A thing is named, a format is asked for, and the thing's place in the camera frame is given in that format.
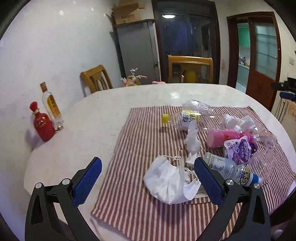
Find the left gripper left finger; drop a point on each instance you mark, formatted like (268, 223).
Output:
(42, 222)

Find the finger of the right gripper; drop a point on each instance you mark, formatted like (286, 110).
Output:
(288, 96)

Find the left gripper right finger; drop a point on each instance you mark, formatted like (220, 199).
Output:
(253, 222)

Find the blue cap plastic bottle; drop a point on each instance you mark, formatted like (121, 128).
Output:
(240, 174)

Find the purple grape jelly pouch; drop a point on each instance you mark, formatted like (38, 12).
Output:
(239, 150)

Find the white face mask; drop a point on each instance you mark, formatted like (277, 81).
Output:
(169, 181)

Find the pink yogurt bottle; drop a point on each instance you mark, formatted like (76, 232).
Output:
(216, 138)

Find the white tissue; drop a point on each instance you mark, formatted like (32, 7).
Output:
(192, 143)

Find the yellow cap clear bottle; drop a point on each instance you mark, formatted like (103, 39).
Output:
(182, 119)

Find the clear plastic bag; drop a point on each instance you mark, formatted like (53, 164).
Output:
(263, 160)

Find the brown wooden kitchen door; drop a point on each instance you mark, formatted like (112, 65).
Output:
(265, 54)

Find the red striped placemat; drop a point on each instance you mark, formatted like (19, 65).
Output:
(124, 202)

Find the red ceramic liquor bottle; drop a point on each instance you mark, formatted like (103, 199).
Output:
(42, 123)

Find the crushed clear plastic bottle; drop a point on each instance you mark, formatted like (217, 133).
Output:
(201, 107)

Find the clear glass liquor bottle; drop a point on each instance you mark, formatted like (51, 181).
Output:
(52, 108)

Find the wooden chair far side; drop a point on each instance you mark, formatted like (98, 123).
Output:
(188, 69)

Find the dark sliding balcony door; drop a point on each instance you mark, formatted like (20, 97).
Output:
(187, 28)

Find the pink children bicycle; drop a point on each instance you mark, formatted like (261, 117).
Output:
(132, 72)

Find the Galanz cardboard box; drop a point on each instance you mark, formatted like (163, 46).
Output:
(128, 12)

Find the wooden chair by wall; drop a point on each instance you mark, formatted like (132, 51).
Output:
(96, 79)

